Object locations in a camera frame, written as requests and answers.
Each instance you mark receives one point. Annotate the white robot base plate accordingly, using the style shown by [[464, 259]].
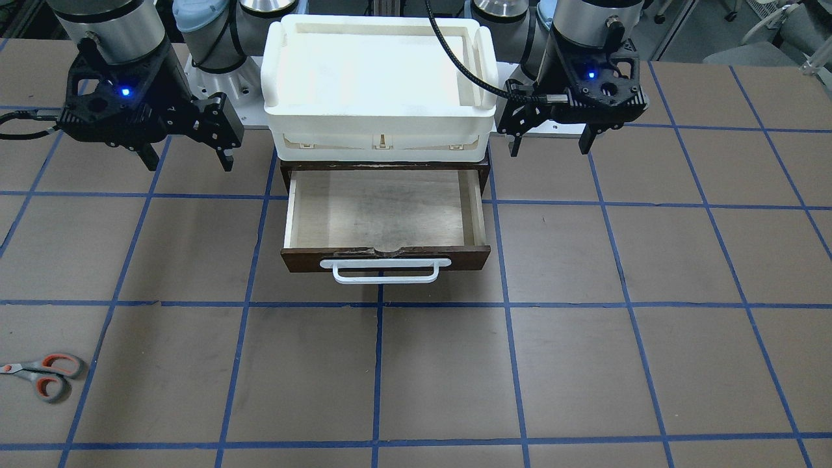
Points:
[[242, 88]]

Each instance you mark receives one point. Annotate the brown wooden drawer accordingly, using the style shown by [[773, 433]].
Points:
[[432, 215]]

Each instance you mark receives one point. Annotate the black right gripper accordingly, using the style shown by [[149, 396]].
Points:
[[170, 88]]

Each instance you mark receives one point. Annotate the grey orange scissors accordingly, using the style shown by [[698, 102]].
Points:
[[48, 375]]

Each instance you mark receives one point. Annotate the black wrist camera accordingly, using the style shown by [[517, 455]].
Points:
[[116, 112], [609, 82]]

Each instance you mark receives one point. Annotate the white plastic tray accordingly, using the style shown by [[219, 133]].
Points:
[[369, 89]]

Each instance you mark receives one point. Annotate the white drawer handle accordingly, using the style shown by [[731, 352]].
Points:
[[396, 270]]

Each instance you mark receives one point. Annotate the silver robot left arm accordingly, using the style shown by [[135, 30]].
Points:
[[520, 30]]

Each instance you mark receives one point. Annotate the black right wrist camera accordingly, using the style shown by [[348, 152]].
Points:
[[116, 112]]

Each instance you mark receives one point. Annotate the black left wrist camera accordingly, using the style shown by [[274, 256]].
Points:
[[609, 82]]

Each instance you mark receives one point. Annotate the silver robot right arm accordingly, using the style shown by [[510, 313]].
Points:
[[220, 35]]

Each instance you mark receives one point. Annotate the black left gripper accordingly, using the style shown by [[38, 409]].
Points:
[[550, 79]]

